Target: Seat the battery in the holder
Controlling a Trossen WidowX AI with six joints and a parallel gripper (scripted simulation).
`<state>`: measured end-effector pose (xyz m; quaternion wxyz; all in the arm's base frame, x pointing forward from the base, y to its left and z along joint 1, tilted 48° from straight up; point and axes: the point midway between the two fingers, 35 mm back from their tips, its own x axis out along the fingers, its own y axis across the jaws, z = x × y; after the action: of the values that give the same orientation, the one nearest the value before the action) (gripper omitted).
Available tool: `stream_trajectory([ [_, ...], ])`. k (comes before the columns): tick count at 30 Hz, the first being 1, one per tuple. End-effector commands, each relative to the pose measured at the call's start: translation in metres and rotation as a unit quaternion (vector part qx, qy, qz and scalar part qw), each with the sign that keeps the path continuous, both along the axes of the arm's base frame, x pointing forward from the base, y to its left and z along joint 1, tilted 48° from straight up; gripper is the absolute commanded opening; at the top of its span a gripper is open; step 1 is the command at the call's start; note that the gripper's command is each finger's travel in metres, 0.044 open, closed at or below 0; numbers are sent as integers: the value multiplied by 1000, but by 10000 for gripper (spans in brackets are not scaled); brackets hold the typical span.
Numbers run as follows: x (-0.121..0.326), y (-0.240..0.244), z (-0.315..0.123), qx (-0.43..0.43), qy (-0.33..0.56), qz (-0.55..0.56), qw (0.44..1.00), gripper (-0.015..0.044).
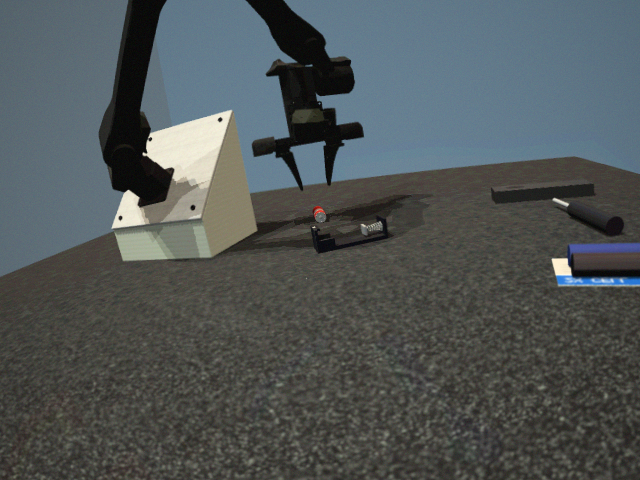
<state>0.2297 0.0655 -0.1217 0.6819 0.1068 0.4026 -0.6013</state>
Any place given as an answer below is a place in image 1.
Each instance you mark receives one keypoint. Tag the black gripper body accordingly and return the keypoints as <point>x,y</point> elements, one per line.
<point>269,145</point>

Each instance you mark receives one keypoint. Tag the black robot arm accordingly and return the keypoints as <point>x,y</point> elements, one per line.
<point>124,131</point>

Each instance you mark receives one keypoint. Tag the red and white striped cylinder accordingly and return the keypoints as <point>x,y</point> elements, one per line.
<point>319,214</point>

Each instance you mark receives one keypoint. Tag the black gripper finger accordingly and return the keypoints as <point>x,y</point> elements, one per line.
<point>329,157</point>
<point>290,162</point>

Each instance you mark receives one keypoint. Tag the black screwdriver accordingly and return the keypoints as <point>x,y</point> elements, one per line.
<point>598,219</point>

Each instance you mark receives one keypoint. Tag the black rectangular bar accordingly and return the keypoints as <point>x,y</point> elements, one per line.
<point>541,191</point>

